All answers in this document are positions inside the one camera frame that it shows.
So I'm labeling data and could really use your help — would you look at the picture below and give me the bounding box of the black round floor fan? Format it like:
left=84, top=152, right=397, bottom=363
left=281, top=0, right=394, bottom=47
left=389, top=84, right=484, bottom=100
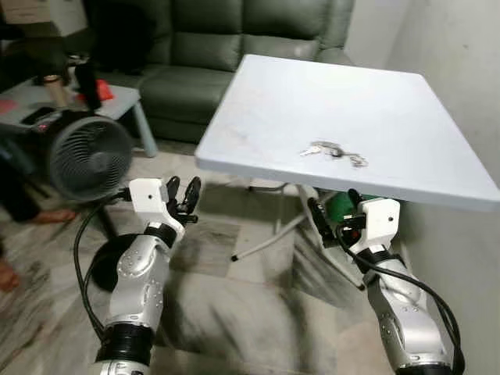
left=41, top=111, right=154, bottom=294

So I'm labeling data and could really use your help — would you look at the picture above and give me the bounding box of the green round object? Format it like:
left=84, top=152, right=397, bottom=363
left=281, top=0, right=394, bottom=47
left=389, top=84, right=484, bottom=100
left=323, top=191, right=365, bottom=224

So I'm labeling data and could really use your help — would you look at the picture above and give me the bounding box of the small red item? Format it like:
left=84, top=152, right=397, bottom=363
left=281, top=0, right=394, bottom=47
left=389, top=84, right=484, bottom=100
left=92, top=78, right=117, bottom=102

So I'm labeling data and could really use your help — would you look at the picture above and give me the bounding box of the grey low side table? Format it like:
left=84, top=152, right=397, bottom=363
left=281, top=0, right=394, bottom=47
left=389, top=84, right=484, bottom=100
left=0, top=78, right=159, bottom=159

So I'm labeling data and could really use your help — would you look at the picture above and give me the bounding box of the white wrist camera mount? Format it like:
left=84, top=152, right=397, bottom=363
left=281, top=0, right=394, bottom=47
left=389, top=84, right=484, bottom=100
left=128, top=178, right=187, bottom=229
left=347, top=199, right=402, bottom=254

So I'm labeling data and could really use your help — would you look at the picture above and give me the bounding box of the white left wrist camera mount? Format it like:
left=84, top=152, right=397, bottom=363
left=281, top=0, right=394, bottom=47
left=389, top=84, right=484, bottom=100
left=128, top=178, right=187, bottom=229

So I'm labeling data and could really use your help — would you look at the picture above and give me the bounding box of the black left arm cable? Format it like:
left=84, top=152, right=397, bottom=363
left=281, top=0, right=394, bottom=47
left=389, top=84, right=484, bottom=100
left=73, top=186, right=135, bottom=341

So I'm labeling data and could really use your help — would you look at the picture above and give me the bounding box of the green leather sofa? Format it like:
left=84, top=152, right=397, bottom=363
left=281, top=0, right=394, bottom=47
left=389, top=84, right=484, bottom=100
left=116, top=0, right=357, bottom=146

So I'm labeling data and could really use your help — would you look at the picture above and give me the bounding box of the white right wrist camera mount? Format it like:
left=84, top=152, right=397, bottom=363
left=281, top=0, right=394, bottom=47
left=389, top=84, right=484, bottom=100
left=347, top=199, right=402, bottom=254

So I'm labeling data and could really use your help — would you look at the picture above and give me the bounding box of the white folding table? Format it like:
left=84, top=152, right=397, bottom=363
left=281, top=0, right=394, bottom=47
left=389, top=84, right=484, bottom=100
left=195, top=53, right=500, bottom=291

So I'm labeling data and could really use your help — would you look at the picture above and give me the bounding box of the black upright bottle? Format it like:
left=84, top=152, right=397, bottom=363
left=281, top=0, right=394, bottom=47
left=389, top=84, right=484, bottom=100
left=74, top=61, right=103, bottom=111

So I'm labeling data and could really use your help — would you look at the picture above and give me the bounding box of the silver bunch of keys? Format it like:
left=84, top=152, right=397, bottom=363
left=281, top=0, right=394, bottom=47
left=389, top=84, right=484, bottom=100
left=299, top=140, right=370, bottom=169

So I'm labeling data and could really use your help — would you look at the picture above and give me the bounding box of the person's bare foot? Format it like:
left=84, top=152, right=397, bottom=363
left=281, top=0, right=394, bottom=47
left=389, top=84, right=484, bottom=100
left=30, top=206, right=78, bottom=227
left=0, top=261, right=21, bottom=295

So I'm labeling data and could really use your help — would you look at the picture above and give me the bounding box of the brown cardboard box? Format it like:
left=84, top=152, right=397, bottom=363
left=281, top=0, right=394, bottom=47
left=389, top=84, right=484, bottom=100
left=0, top=0, right=88, bottom=26

